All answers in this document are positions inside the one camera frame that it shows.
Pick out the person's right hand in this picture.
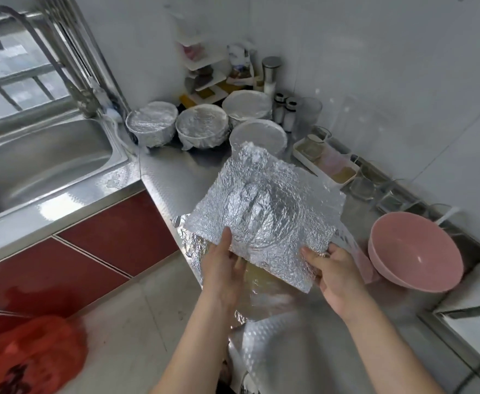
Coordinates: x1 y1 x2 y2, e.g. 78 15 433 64
300 242 374 318

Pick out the person's left hand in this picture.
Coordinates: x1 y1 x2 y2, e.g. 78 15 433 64
201 226 249 314

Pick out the yellow bowl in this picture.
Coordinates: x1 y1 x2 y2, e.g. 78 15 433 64
242 262 287 303

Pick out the stack of aluminium foil sheets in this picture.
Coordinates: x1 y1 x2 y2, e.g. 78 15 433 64
174 213 382 286

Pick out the foil-covered bowl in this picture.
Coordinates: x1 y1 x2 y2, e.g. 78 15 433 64
125 101 179 150
175 104 230 153
229 119 289 158
180 142 348 294

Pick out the pink bowl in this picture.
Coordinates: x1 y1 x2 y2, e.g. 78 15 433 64
368 211 465 294

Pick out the foil-wrapped bowl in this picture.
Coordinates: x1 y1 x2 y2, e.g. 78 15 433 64
222 89 274 128

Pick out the person's right forearm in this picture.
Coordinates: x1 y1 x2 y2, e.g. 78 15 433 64
342 299 446 394

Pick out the person's left forearm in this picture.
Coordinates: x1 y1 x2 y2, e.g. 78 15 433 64
150 303 243 394

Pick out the white rectangular tray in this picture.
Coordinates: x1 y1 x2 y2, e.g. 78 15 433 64
292 135 361 192

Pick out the pink translucent cup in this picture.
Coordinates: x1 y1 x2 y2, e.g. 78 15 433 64
322 147 352 179

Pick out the red kitchen cabinet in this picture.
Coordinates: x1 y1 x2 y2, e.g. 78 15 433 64
0 190 180 341

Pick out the white spoon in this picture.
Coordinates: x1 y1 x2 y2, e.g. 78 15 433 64
432 205 463 228

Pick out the white shaker with black lid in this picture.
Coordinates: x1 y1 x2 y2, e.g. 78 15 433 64
283 97 299 134
273 92 288 126

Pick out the white dish brush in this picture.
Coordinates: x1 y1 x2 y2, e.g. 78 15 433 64
101 104 126 126

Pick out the tall white steel-capped bottle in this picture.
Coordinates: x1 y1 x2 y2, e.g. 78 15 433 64
261 55 284 97

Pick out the red plastic bag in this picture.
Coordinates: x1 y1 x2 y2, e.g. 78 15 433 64
0 314 89 394

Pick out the white corner shelf rack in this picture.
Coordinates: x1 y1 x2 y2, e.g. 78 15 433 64
174 32 262 102

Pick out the colourful snack packet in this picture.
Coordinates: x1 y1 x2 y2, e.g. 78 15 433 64
227 43 257 85

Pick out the stainless steel sink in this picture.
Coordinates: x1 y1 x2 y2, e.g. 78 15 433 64
0 113 144 273

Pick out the steel faucet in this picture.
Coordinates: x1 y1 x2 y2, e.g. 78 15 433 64
0 5 103 120

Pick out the metal window railing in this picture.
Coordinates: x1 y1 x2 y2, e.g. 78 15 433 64
0 61 71 124

